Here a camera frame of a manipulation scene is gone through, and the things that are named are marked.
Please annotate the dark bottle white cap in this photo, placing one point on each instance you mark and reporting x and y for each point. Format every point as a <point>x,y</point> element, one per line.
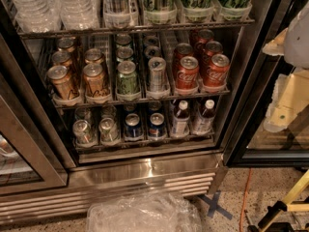
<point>180,118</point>
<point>204,118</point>

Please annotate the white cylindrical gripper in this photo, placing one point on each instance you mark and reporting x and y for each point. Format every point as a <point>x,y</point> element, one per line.
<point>298,38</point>

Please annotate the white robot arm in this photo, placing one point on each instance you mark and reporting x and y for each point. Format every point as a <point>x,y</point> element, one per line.
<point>293,42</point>

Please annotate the gold can front far left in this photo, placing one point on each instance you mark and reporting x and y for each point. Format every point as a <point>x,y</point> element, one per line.
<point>62,80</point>

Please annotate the clear water bottle left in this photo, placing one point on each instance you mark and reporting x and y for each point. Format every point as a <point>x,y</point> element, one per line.
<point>37,16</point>

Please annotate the dark bottle white cap right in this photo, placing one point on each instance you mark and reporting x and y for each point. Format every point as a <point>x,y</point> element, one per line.
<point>204,118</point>

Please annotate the red coca-cola can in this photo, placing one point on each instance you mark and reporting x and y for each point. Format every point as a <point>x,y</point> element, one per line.
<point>187,73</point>
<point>216,70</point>
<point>180,51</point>
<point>211,48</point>

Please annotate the blue pepsi can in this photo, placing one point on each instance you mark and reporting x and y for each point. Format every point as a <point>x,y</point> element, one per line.
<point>156,126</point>
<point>133,128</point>

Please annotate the clear water bottle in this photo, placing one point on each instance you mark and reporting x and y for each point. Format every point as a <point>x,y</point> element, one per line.
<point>37,16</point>
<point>79,14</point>

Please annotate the red coca-cola can front right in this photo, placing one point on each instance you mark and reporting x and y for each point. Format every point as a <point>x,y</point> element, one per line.
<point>216,70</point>

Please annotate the green can middle shelf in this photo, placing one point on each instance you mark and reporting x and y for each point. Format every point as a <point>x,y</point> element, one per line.
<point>127,78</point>

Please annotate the dark bottle white cap left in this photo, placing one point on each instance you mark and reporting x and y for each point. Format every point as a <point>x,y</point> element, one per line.
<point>180,118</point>

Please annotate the open glass fridge door right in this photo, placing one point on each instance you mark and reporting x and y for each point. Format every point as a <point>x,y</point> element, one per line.
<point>253,75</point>

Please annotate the silver can bottom far left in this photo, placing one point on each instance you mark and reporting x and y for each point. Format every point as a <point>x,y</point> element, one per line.
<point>83,132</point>

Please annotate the clear water bottle right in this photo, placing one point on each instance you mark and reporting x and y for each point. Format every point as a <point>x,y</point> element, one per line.
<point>79,14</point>

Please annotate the red coca-cola can back left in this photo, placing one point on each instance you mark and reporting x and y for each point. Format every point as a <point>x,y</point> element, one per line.
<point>180,51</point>

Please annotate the clear plastic bin on floor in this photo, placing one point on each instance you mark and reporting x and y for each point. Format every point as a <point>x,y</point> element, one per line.
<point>147,212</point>

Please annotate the glass fridge door left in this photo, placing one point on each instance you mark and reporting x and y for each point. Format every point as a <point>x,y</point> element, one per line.
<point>27,161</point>

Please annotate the silver can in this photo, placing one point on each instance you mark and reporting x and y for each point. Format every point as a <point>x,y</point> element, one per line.
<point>83,132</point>
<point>108,130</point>

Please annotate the yellow black stand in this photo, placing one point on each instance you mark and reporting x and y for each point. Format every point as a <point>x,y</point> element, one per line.
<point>287,205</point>

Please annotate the gold can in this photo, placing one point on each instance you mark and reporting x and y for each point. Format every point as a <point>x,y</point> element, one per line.
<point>62,80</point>
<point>96,80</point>

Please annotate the red coca-cola can back right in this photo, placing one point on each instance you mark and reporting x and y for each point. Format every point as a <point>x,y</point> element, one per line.
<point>211,48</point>

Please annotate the red coca-cola can front left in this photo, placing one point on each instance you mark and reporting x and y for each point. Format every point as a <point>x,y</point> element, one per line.
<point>187,73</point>

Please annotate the stainless fridge base grille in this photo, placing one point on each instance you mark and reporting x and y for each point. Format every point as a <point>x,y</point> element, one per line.
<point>188,174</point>

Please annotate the silver slim can middle shelf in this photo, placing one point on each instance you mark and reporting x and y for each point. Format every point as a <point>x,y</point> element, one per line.
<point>157,74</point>

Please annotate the blue tape cross on floor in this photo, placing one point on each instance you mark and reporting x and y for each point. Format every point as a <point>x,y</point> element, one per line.
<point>214,207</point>

